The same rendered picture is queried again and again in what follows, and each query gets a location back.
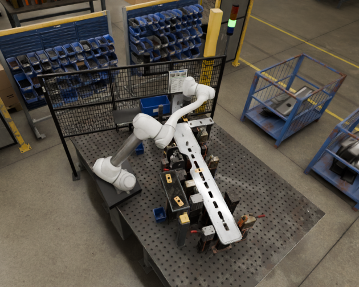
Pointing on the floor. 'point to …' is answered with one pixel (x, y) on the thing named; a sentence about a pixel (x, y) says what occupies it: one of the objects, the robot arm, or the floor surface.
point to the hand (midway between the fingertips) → (184, 115)
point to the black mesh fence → (123, 94)
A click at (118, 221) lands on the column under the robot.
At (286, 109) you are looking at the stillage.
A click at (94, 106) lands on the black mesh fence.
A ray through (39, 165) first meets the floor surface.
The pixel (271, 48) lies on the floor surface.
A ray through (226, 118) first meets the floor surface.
